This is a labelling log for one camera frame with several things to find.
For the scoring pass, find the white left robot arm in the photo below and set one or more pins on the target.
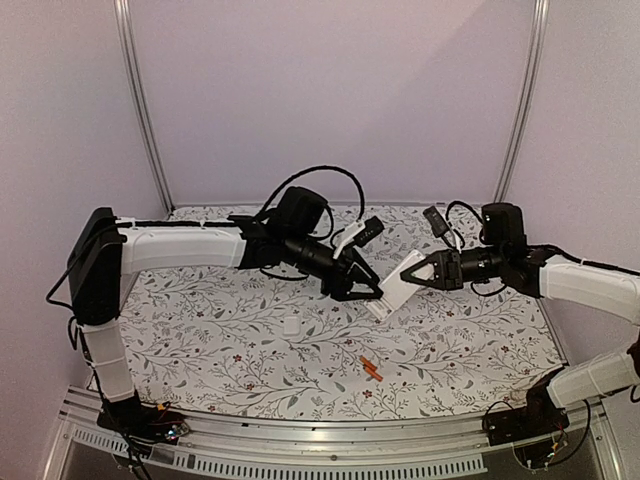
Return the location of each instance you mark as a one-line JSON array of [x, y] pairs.
[[110, 248]]

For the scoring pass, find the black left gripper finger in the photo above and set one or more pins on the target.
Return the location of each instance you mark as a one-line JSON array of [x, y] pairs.
[[361, 273], [357, 292]]

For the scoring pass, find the right aluminium frame post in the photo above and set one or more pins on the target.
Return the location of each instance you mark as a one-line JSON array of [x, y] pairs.
[[525, 99]]

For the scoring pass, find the white battery cover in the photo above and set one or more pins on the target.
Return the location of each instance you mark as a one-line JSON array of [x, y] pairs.
[[291, 326]]

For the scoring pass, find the left aluminium frame post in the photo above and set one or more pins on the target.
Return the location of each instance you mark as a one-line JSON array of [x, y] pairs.
[[126, 34]]

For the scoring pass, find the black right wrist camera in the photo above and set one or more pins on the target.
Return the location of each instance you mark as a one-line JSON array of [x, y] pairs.
[[437, 222]]

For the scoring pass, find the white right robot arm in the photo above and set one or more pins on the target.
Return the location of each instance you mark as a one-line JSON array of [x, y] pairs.
[[562, 282]]

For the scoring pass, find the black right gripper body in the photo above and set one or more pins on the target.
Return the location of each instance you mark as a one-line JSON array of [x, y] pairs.
[[447, 269]]

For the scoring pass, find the aluminium front rail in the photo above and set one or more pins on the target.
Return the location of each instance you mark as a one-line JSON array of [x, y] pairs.
[[227, 447]]

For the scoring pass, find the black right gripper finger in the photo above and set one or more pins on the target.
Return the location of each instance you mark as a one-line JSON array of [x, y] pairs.
[[418, 266], [426, 281]]

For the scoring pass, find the floral patterned table mat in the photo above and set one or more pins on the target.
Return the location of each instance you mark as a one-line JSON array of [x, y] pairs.
[[210, 339]]

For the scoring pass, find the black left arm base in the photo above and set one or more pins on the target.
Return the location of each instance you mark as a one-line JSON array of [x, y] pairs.
[[148, 424]]

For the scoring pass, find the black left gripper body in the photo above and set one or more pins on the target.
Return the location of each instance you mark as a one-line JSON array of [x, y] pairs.
[[299, 248]]

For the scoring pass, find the aluminium frame post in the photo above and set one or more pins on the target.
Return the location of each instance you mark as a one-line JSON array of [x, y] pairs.
[[126, 34], [525, 99]]

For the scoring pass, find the white remote control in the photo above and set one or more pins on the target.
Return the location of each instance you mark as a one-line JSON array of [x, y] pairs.
[[396, 294]]

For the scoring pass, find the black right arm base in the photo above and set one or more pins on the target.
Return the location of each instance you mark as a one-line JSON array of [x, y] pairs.
[[539, 416]]

